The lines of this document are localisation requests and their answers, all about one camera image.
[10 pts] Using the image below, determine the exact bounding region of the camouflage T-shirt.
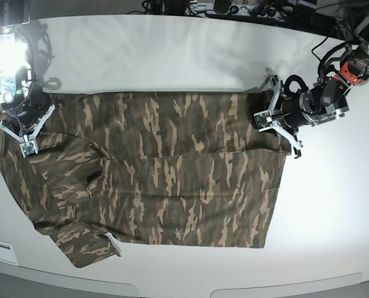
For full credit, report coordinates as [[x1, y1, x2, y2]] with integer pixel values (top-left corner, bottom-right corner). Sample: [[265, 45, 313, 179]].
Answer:
[[0, 93, 291, 268]]

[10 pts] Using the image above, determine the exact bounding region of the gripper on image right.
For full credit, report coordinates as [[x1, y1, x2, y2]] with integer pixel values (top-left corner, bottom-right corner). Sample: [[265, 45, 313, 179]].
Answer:
[[254, 68, 303, 158]]

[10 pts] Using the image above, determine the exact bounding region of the white label on table edge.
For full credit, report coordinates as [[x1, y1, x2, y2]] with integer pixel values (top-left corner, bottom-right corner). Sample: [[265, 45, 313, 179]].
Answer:
[[0, 242, 18, 266]]

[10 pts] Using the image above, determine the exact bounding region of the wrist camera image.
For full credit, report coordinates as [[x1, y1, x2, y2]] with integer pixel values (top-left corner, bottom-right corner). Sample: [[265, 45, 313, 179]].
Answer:
[[19, 139, 39, 158], [253, 110, 273, 132]]

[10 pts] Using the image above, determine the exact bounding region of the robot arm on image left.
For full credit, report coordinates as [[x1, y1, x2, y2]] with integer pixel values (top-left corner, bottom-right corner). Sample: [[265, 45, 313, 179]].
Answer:
[[0, 1, 61, 156]]

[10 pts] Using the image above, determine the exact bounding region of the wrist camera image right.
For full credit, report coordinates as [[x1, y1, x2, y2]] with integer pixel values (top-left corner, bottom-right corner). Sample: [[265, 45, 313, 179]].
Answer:
[[253, 110, 273, 132]]

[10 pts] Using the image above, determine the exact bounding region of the black cable clutter background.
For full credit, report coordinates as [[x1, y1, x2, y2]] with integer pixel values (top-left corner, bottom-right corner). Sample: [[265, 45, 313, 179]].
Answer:
[[141, 1, 358, 40]]

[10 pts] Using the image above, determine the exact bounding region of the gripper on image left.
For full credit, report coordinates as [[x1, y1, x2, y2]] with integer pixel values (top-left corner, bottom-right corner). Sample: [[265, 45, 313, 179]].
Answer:
[[0, 101, 62, 146]]

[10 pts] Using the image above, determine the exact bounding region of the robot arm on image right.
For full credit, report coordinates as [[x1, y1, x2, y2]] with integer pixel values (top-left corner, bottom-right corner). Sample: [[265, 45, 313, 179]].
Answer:
[[253, 15, 369, 157]]

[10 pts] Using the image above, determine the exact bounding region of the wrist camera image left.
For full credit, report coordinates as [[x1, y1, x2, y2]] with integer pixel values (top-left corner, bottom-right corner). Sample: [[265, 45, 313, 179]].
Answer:
[[19, 139, 39, 158]]

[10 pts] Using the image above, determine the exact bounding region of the white power strip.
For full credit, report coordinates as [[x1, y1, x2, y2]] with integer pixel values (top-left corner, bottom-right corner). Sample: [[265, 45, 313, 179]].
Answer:
[[227, 4, 254, 16]]

